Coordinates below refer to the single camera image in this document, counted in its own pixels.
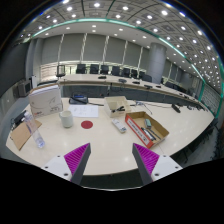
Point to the row of black office chairs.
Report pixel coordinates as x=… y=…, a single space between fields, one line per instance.
x=94 y=68

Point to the open beige cardboard box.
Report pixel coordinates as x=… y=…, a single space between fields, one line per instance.
x=111 y=113

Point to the black desk microphone unit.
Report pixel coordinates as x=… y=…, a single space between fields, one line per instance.
x=175 y=108

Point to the red-edged open cardboard box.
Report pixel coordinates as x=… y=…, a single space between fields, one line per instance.
x=136 y=128

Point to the black power adapter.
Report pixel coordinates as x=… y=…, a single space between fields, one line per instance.
x=19 y=118

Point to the black tool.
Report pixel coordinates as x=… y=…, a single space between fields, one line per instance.
x=119 y=109

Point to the small teal tool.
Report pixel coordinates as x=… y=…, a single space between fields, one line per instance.
x=148 y=123

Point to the black desk conference unit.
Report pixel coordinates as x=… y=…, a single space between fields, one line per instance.
x=78 y=99

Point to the flat brown cardboard piece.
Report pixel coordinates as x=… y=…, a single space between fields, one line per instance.
x=21 y=133

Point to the long curved conference desk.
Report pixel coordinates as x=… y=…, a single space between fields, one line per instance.
x=93 y=80

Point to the white ceramic mug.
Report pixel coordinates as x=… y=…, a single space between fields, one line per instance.
x=66 y=119

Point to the recessed ceiling lights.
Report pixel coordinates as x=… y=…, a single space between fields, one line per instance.
x=96 y=5

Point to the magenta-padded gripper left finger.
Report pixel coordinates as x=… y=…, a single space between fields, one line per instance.
x=77 y=158

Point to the black pen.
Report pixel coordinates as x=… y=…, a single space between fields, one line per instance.
x=148 y=133

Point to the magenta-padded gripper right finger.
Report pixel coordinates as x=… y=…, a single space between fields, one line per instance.
x=146 y=158

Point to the white copy paper carton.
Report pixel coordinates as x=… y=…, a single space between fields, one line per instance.
x=45 y=100

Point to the flat round red coaster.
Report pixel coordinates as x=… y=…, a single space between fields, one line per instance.
x=87 y=124

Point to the printed white paper sheet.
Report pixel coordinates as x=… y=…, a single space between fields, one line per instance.
x=83 y=111

